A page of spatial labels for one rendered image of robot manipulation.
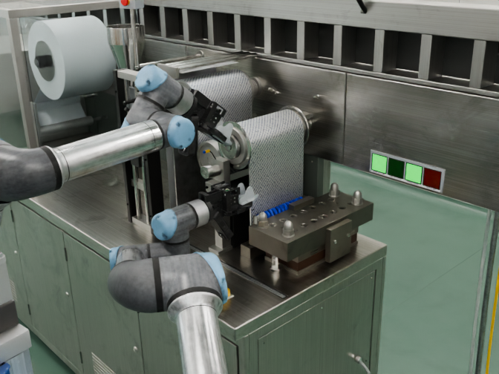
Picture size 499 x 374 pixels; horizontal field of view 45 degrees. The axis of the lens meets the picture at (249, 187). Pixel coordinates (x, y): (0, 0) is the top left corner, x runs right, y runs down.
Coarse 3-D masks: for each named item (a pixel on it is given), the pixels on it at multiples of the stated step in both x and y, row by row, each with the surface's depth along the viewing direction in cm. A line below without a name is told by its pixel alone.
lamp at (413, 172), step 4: (408, 164) 177; (408, 168) 177; (412, 168) 176; (416, 168) 175; (420, 168) 174; (408, 172) 177; (412, 172) 176; (416, 172) 175; (420, 172) 174; (408, 176) 178; (412, 176) 177; (416, 176) 176; (420, 176) 175; (412, 180) 177; (416, 180) 176; (420, 180) 175
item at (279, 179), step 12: (276, 156) 187; (288, 156) 191; (300, 156) 195; (252, 168) 182; (264, 168) 185; (276, 168) 189; (288, 168) 193; (300, 168) 197; (252, 180) 183; (264, 180) 187; (276, 180) 190; (288, 180) 194; (300, 180) 198; (264, 192) 188; (276, 192) 192; (288, 192) 196; (300, 192) 200; (264, 204) 190; (276, 204) 193; (252, 216) 187
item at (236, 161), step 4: (232, 128) 179; (232, 132) 180; (236, 132) 179; (236, 136) 179; (240, 136) 178; (240, 140) 178; (220, 144) 186; (240, 144) 179; (244, 144) 178; (244, 148) 178; (244, 152) 178; (224, 156) 186; (240, 156) 180; (244, 156) 179; (232, 160) 183; (236, 160) 182; (240, 160) 181; (236, 164) 183
